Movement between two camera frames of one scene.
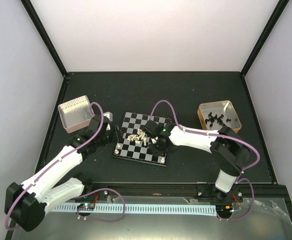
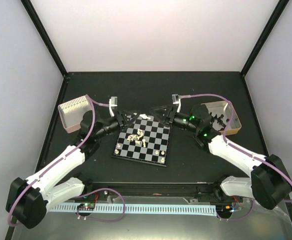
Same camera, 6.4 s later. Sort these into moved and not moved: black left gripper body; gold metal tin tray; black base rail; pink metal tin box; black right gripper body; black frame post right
Moved: black right gripper body; black left gripper body
Not moved: black frame post right; black base rail; gold metal tin tray; pink metal tin box
